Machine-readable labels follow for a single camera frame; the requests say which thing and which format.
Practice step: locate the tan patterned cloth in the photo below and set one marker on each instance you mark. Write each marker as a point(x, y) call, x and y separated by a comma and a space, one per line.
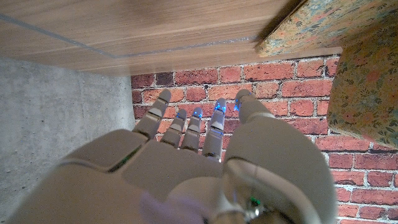
point(363, 93)

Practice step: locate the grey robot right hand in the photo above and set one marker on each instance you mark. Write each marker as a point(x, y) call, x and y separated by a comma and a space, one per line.
point(171, 174)

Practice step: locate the wooden table top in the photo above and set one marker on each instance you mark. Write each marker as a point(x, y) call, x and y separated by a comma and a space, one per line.
point(62, 38)

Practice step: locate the red brick print backdrop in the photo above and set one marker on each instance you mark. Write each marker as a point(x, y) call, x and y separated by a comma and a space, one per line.
point(280, 87)

